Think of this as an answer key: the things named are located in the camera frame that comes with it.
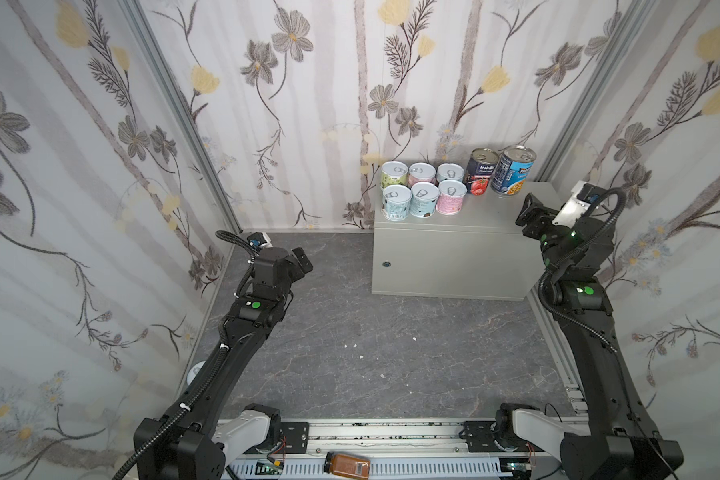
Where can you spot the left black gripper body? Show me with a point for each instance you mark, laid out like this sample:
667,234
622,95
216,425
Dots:
301,261

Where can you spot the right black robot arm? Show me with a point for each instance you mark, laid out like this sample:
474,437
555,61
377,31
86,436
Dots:
621,441

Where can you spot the teal can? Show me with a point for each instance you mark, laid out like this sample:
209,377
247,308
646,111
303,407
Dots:
424,199
396,201
449,171

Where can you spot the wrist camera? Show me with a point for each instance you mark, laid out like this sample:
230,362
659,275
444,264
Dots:
259,241
583,195

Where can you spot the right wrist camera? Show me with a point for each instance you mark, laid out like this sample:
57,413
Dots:
583,195

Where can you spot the orange brown bottle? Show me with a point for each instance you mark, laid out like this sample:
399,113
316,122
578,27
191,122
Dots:
347,466

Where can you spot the blue label can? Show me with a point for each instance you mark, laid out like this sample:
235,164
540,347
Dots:
512,169

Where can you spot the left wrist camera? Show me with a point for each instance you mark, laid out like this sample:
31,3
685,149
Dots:
259,241

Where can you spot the green label can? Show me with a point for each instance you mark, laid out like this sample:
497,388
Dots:
394,173

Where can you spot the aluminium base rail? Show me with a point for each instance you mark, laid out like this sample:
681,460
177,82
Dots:
418,448

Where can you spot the grey metal cabinet box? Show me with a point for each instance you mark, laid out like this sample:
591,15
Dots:
479,253

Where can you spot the pink label can front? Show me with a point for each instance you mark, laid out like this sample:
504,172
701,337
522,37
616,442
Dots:
421,172

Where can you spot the pink label can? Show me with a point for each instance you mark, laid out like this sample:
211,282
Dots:
421,172
451,197

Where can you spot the yellow label can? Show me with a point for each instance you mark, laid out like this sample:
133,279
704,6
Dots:
194,371

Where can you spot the pink label can back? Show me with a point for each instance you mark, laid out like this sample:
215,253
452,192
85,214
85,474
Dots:
451,197

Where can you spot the red dark label can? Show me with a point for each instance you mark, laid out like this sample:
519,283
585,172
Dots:
479,170

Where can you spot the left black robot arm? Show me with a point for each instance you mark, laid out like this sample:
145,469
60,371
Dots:
188,441

